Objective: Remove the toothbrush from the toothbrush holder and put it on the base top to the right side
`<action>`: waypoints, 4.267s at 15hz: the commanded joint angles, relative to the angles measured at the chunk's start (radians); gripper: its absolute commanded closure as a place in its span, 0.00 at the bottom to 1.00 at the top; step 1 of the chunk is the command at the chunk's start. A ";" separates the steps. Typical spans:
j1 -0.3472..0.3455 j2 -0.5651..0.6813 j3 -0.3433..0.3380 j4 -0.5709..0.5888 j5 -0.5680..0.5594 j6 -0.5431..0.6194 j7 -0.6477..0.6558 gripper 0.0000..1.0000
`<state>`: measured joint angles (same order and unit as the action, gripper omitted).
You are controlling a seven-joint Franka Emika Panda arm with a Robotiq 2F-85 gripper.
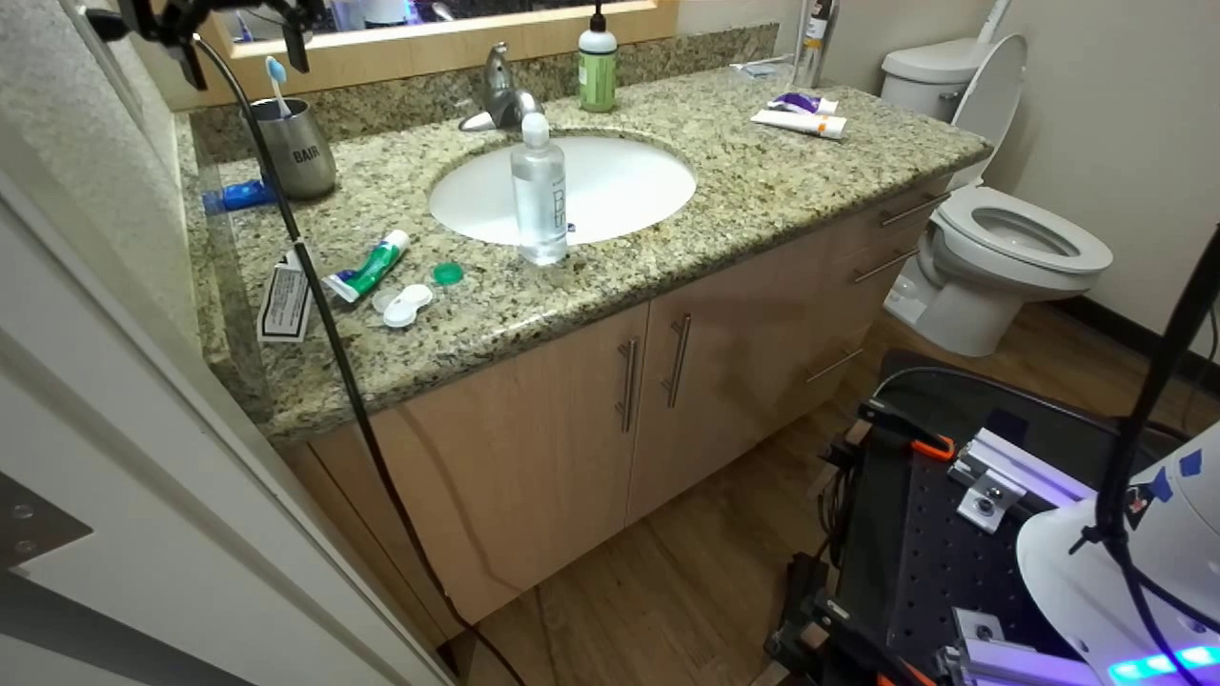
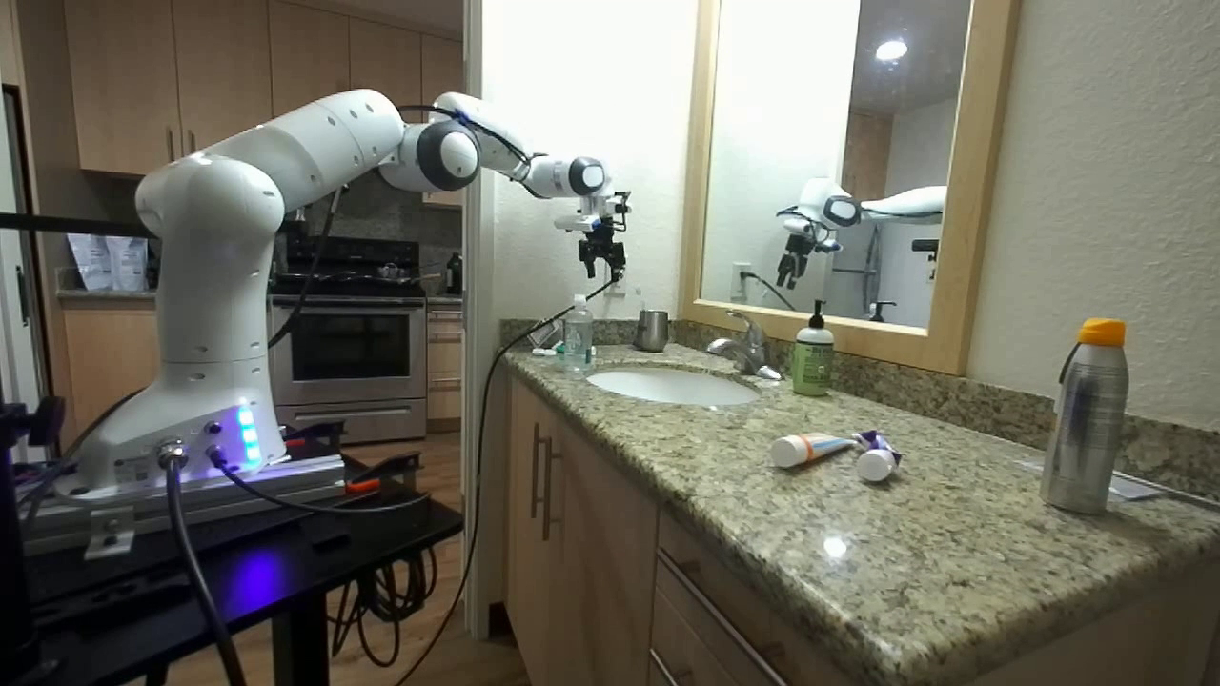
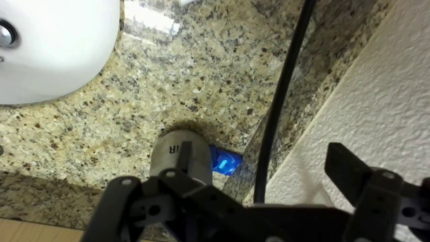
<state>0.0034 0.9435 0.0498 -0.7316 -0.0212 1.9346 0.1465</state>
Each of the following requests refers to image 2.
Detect green soap pump bottle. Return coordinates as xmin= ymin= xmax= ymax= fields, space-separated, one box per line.
xmin=791 ymin=299 xmax=838 ymax=401

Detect light wood vanity cabinet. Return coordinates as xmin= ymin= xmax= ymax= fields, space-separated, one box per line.
xmin=500 ymin=374 xmax=1220 ymax=686

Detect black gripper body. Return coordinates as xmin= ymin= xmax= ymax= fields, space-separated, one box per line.
xmin=576 ymin=187 xmax=636 ymax=258

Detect thin black base cable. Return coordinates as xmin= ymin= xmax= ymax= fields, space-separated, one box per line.
xmin=202 ymin=441 xmax=440 ymax=524

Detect black robot table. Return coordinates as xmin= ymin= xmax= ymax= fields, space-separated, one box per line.
xmin=0 ymin=492 xmax=468 ymax=686

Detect orange black clamp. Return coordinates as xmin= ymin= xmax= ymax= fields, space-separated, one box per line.
xmin=340 ymin=455 xmax=426 ymax=507

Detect silver spray can orange cap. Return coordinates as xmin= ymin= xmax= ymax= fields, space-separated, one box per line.
xmin=1040 ymin=314 xmax=1133 ymax=519

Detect flat pale plastic packet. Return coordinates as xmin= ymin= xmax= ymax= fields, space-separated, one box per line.
xmin=1105 ymin=467 xmax=1168 ymax=505

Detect wooden kitchen wall cabinets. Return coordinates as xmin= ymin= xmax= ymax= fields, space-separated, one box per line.
xmin=60 ymin=0 xmax=468 ymax=185

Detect white oval sink basin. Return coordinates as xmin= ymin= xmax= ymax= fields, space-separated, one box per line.
xmin=582 ymin=364 xmax=764 ymax=411

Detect black coiled cable bundle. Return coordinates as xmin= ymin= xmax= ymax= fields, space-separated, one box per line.
xmin=326 ymin=543 xmax=441 ymax=676

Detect wood framed wall mirror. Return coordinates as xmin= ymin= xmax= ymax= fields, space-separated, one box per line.
xmin=674 ymin=0 xmax=1021 ymax=378

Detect grey metal toothbrush holder cup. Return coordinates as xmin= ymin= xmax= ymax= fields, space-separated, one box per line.
xmin=632 ymin=307 xmax=674 ymax=356

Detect chrome sink faucet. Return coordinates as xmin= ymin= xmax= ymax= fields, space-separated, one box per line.
xmin=703 ymin=314 xmax=787 ymax=385

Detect white toothpaste tube orange cap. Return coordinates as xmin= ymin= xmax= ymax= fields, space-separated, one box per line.
xmin=769 ymin=429 xmax=862 ymax=473

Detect stainless steel oven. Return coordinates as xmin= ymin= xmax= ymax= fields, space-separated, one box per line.
xmin=263 ymin=220 xmax=435 ymax=451

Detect purple white tube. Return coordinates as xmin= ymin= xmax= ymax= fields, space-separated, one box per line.
xmin=849 ymin=429 xmax=906 ymax=487

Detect grey plug base cable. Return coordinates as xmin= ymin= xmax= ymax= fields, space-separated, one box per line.
xmin=154 ymin=440 xmax=253 ymax=686

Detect black stand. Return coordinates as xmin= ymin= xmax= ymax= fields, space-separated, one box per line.
xmin=0 ymin=393 xmax=69 ymax=686

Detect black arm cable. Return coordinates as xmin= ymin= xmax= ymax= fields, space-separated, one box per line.
xmin=263 ymin=101 xmax=534 ymax=356

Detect metal cabinet door handle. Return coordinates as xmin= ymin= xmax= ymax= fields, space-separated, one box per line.
xmin=526 ymin=423 xmax=551 ymax=524
xmin=542 ymin=430 xmax=564 ymax=545

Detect black power cable with plug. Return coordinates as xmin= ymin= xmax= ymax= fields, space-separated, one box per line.
xmin=389 ymin=270 xmax=627 ymax=686

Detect clear plastic bottle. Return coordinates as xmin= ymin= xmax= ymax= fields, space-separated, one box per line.
xmin=557 ymin=295 xmax=598 ymax=378

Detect aluminium robot mounting plate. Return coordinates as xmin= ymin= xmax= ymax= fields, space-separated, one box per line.
xmin=15 ymin=455 xmax=356 ymax=563

